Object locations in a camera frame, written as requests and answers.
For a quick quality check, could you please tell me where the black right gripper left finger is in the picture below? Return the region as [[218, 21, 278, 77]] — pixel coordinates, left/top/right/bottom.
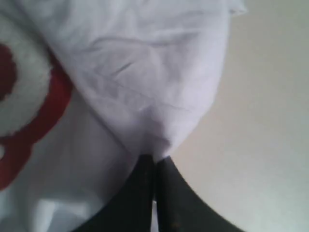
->
[[77, 155, 155, 232]]

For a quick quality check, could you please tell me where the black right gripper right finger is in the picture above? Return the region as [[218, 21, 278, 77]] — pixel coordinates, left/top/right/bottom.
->
[[155, 157, 241, 232]]

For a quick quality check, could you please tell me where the white t-shirt red patch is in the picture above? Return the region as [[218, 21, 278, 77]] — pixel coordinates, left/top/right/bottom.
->
[[0, 0, 246, 232]]

